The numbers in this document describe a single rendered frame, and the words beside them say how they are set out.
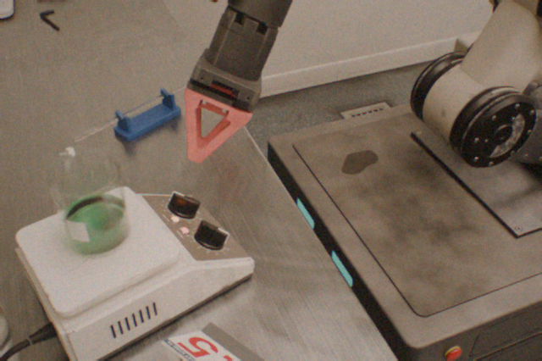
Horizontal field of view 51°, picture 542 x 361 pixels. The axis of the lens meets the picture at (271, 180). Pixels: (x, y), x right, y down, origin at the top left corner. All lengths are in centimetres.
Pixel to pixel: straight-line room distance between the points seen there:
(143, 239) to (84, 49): 58
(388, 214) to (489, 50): 39
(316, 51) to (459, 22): 69
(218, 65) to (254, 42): 4
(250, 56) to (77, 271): 25
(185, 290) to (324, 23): 180
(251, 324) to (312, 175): 80
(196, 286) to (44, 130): 40
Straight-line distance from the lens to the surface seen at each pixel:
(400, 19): 245
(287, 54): 225
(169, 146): 80
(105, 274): 53
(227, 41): 54
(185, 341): 54
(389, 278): 114
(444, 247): 122
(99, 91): 94
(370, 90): 237
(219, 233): 58
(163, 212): 61
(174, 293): 55
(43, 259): 55
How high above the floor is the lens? 123
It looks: 41 degrees down
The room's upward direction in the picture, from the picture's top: 1 degrees clockwise
